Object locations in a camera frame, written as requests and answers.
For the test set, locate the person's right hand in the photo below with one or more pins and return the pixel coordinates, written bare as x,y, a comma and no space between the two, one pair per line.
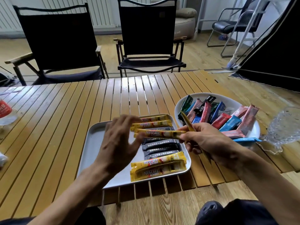
211,140

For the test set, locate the person's left hand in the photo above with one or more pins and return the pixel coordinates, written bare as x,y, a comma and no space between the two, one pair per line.
117,147

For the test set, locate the grey rectangular tray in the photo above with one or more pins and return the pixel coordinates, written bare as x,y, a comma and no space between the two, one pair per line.
98,142

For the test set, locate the pile of sachets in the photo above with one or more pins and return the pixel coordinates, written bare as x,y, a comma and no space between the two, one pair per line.
230,124

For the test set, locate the row of sachets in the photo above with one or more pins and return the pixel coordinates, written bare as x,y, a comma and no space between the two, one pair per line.
161,146

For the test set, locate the person's left forearm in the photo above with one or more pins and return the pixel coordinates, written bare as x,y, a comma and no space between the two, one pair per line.
70,199

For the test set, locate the person's right forearm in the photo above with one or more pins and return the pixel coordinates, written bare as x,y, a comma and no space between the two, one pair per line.
264,185

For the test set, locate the person's left leg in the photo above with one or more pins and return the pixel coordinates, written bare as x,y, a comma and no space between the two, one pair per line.
91,217

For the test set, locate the person's leg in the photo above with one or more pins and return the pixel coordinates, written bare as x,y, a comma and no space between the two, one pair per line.
234,213
91,217

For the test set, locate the person's right leg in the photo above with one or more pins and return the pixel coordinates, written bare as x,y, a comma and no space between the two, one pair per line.
234,213

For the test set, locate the white round bowl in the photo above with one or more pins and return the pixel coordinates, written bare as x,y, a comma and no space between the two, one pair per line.
254,131

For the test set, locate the clear patterned glass cup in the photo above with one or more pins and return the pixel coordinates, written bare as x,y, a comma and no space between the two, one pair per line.
283,128

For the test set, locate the small blue bundle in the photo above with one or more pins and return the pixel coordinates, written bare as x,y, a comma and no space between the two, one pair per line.
222,36

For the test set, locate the black fabric backdrop panel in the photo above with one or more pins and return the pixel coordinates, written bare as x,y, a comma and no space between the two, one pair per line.
7,79
281,56

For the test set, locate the crumpled white tissue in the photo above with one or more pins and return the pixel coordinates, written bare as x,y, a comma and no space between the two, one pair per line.
2,159

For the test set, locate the black office chair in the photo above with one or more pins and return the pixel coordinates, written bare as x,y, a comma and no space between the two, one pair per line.
222,25

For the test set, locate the beige inflatable sofa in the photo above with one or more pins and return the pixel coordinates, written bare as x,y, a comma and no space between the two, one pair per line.
185,25

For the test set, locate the clear bottle with red cap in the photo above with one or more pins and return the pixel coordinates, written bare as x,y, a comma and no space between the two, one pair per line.
4,108

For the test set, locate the small white pen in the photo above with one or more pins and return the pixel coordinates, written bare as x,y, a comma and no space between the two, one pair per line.
11,90

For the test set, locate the black folding chair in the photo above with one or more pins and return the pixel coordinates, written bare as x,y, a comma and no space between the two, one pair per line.
58,37
147,28

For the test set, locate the white metal frame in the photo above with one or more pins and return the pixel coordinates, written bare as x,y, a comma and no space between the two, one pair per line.
246,32

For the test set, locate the white wall radiator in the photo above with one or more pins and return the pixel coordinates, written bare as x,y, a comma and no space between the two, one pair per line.
103,11

